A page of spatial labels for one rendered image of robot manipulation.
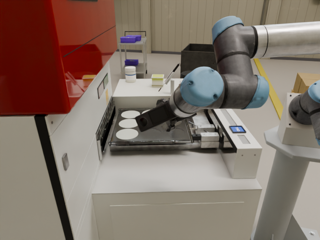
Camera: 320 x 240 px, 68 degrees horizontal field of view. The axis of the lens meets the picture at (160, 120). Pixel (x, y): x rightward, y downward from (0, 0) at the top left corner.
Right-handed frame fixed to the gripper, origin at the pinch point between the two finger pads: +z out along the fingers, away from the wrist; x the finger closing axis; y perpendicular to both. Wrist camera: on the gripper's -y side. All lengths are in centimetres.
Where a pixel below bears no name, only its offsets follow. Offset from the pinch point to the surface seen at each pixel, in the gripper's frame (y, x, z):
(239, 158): 24.8, -22.9, 5.8
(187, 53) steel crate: 170, 130, 303
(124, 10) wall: 171, 429, 600
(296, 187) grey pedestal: 65, -53, 35
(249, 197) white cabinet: 23.9, -37.8, 8.2
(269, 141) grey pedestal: 56, -25, 29
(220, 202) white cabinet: 13.6, -36.0, 11.1
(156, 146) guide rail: 2.3, -7.9, 31.9
